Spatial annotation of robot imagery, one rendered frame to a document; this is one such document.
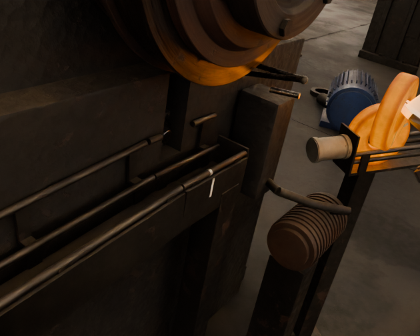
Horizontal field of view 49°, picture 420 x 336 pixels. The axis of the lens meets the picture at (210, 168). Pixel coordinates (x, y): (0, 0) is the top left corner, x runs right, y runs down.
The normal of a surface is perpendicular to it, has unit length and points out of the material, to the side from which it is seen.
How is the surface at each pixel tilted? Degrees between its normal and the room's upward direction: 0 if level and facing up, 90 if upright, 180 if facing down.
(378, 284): 0
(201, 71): 90
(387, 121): 88
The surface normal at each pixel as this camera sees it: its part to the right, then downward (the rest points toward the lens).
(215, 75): 0.79, 0.41
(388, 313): 0.16, -0.85
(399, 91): -0.29, -0.41
